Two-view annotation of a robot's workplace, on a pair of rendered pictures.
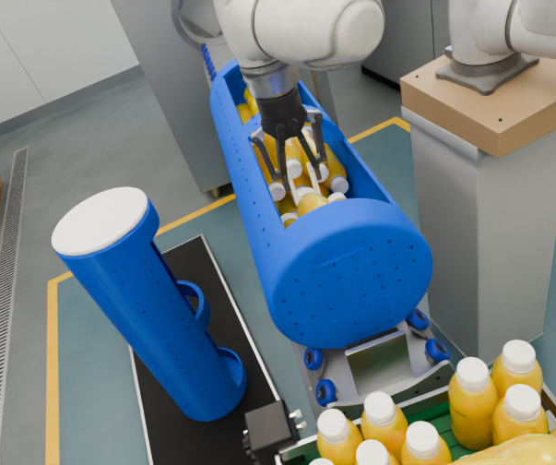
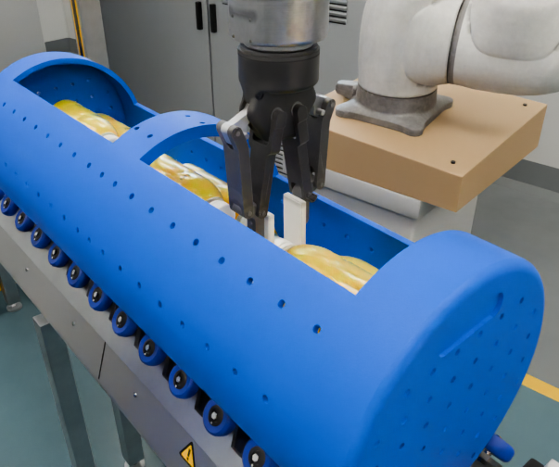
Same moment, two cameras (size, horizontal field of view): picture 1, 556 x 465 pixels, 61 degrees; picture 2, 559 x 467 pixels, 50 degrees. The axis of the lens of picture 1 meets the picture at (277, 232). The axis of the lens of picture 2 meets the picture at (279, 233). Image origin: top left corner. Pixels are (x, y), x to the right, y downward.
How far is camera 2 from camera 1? 0.47 m
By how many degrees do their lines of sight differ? 33
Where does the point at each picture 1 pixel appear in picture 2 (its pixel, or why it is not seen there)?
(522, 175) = not seen: hidden behind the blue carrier
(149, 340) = not seen: outside the picture
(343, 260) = (470, 341)
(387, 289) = (489, 394)
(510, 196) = not seen: hidden behind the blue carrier
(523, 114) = (475, 157)
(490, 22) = (429, 41)
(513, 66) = (434, 106)
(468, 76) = (387, 112)
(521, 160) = (444, 224)
